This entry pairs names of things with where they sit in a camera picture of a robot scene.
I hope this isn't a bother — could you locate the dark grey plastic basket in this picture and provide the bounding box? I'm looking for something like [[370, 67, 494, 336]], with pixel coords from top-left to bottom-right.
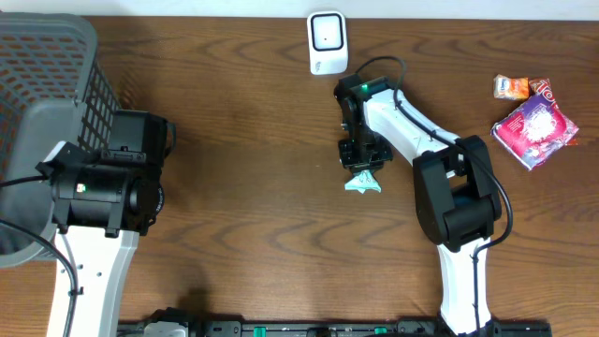
[[0, 11, 124, 269]]

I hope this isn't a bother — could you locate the white barcode scanner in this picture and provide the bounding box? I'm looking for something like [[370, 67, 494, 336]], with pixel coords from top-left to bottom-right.
[[306, 10, 349, 76]]

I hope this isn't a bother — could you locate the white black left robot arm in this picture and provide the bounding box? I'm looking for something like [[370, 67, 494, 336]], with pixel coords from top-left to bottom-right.
[[37, 110, 176, 336]]

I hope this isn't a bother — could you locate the teal white snack packet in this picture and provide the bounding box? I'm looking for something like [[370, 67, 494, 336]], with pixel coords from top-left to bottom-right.
[[344, 169, 382, 194]]

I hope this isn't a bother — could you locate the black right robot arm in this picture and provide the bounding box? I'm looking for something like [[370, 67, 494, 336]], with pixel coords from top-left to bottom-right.
[[333, 74, 502, 336]]

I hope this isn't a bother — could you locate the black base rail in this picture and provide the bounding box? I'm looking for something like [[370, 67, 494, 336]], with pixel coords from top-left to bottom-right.
[[116, 318, 554, 337]]

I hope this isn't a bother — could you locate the small orange snack packet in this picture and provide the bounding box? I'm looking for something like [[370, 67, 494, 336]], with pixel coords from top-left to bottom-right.
[[493, 74, 530, 100]]

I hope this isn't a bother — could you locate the purple red noodle packet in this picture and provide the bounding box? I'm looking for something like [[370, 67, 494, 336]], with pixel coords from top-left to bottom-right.
[[490, 95, 578, 171]]

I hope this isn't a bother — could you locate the red orange snack bag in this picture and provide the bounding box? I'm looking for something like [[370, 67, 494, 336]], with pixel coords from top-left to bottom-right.
[[529, 78, 579, 146]]

